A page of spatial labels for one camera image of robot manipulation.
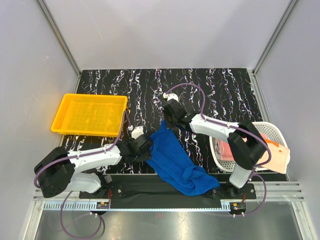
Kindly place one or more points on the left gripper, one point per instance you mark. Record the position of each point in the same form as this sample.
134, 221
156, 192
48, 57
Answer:
145, 157

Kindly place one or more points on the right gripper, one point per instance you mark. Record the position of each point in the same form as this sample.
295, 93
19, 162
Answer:
170, 125

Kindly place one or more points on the blue towel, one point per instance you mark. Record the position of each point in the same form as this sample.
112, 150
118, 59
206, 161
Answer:
173, 165

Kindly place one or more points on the pink white towel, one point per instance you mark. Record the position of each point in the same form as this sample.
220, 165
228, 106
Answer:
224, 150

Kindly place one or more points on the orange patterned towel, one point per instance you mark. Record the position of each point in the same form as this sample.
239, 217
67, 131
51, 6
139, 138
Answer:
280, 153

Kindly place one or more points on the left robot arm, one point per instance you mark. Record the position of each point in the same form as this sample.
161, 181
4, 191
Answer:
63, 170

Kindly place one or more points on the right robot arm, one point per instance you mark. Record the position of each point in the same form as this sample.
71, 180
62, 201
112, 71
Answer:
246, 144

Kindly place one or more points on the yellow plastic bin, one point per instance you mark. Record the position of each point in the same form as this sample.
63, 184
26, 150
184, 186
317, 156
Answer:
90, 115

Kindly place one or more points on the left controller board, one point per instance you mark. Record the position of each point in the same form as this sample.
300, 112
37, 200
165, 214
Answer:
103, 205

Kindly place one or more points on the controller board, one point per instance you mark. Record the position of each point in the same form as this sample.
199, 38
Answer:
103, 205
238, 206

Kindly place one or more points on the white plastic basket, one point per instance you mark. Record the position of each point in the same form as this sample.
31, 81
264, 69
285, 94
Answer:
228, 166

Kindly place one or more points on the right controller board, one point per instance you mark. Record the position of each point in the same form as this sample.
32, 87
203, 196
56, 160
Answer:
238, 206

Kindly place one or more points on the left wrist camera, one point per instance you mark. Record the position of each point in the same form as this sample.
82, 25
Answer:
137, 131

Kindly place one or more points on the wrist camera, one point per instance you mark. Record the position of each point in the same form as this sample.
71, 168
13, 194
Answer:
137, 131
170, 96

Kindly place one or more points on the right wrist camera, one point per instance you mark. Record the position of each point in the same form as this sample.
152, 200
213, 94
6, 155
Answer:
170, 96

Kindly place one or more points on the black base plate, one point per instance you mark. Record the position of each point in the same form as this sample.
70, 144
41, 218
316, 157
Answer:
148, 192

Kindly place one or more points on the left aluminium frame post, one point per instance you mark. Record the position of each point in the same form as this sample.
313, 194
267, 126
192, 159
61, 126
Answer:
58, 35

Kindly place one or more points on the aluminium frame post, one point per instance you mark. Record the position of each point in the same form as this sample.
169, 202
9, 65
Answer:
58, 35
276, 33

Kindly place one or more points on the right aluminium frame post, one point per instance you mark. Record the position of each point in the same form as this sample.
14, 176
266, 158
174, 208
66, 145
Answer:
276, 33

